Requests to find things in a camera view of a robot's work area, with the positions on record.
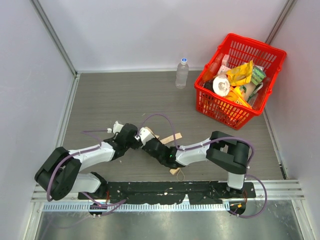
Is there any beige folding umbrella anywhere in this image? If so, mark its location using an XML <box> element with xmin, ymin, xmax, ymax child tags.
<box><xmin>145</xmin><ymin>127</ymin><xmax>185</xmax><ymax>181</ymax></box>

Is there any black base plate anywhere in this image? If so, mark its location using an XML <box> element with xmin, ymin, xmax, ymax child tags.
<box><xmin>87</xmin><ymin>181</ymin><xmax>257</xmax><ymax>205</ymax></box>

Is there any purple cable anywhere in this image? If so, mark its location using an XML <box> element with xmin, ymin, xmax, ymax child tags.
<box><xmin>46</xmin><ymin>128</ymin><xmax>127</xmax><ymax>217</ymax></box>
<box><xmin>136</xmin><ymin>113</ymin><xmax>268</xmax><ymax>219</ymax></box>

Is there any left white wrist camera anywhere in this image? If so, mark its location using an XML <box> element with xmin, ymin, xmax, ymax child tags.
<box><xmin>106</xmin><ymin>121</ymin><xmax>124</xmax><ymax>134</ymax></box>

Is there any clear water bottle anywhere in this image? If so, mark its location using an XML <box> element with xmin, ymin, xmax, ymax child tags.
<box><xmin>175</xmin><ymin>57</ymin><xmax>189</xmax><ymax>89</ymax></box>

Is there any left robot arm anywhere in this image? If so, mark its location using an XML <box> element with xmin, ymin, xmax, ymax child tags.
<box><xmin>34</xmin><ymin>122</ymin><xmax>140</xmax><ymax>202</ymax></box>

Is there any green carton box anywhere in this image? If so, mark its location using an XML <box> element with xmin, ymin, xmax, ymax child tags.
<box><xmin>251</xmin><ymin>65</ymin><xmax>266</xmax><ymax>86</ymax></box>

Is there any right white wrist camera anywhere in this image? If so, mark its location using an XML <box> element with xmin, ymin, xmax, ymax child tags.
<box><xmin>135</xmin><ymin>127</ymin><xmax>155</xmax><ymax>146</ymax></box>

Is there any orange snack bag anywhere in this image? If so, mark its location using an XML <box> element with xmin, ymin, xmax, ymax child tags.
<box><xmin>225</xmin><ymin>86</ymin><xmax>252</xmax><ymax>109</ymax></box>

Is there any beige cup in basket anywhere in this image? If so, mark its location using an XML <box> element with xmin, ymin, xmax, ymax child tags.
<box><xmin>239</xmin><ymin>82</ymin><xmax>263</xmax><ymax>102</ymax></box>

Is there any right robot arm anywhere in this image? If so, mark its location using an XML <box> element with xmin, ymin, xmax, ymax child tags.
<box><xmin>138</xmin><ymin>127</ymin><xmax>254</xmax><ymax>191</ymax></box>

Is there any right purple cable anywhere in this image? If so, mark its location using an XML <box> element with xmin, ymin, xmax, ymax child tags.
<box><xmin>136</xmin><ymin>113</ymin><xmax>268</xmax><ymax>219</ymax></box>

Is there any yellow snack bag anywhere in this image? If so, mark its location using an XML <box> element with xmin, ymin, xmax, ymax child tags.
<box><xmin>226</xmin><ymin>60</ymin><xmax>254</xmax><ymax>87</ymax></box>

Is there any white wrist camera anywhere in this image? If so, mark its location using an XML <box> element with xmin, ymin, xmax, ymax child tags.
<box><xmin>106</xmin><ymin>121</ymin><xmax>124</xmax><ymax>134</ymax></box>
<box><xmin>135</xmin><ymin>127</ymin><xmax>155</xmax><ymax>146</ymax></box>

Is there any red plastic basket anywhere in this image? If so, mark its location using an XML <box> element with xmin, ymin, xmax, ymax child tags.
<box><xmin>194</xmin><ymin>32</ymin><xmax>287</xmax><ymax>130</ymax></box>

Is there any white box in basket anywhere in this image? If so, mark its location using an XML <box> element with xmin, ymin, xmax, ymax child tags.
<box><xmin>217</xmin><ymin>54</ymin><xmax>230</xmax><ymax>75</ymax></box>

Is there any white slotted cable duct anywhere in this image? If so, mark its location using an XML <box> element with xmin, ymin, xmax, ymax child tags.
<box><xmin>42</xmin><ymin>201</ymin><xmax>230</xmax><ymax>213</ymax></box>

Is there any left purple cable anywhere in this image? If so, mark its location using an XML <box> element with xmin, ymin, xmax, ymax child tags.
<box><xmin>46</xmin><ymin>128</ymin><xmax>127</xmax><ymax>217</ymax></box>

